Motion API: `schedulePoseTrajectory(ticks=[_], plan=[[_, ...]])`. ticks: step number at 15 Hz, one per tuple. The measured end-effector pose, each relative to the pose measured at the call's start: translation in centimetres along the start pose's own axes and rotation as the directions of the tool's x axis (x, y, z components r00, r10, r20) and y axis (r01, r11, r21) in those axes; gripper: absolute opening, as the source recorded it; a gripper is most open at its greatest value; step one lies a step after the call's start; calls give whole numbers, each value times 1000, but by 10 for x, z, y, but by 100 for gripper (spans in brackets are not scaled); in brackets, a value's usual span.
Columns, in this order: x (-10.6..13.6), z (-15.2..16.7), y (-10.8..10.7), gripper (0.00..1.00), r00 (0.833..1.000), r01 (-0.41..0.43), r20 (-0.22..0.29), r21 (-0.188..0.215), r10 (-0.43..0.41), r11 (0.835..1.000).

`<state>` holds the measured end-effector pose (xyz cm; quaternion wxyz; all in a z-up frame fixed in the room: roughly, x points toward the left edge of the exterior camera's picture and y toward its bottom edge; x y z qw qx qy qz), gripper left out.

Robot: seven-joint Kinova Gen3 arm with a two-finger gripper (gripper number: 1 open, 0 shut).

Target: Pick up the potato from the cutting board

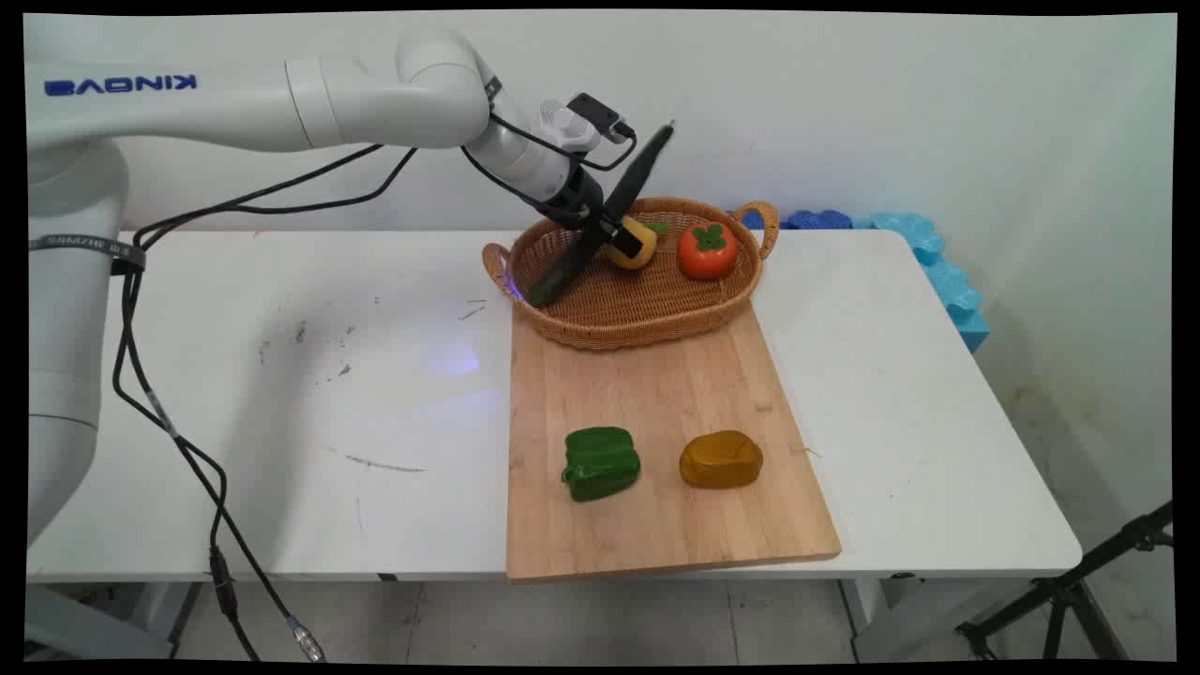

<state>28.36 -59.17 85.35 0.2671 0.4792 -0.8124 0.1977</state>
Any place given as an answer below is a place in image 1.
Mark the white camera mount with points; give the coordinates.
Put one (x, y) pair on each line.
(567, 127)

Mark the yellow toy fruit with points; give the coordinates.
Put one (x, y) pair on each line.
(630, 263)

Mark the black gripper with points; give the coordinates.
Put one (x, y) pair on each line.
(572, 202)

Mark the wooden cutting board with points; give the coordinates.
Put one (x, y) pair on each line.
(656, 525)

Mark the green toy bell pepper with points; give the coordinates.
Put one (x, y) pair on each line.
(600, 464)

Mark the grey table frame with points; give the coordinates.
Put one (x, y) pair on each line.
(94, 623)

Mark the white table leg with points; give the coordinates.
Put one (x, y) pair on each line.
(891, 619)

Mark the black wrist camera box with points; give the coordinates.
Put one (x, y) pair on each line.
(600, 114)

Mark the dark green toy cucumber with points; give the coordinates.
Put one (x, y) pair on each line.
(562, 272)

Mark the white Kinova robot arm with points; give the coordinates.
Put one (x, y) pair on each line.
(375, 94)

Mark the orange-red toy persimmon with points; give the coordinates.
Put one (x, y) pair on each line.
(708, 262)

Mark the black tripod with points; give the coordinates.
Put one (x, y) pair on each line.
(1069, 591)

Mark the woven wicker basket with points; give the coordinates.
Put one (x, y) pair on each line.
(637, 319)

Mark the light blue foam mat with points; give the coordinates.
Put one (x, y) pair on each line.
(947, 281)

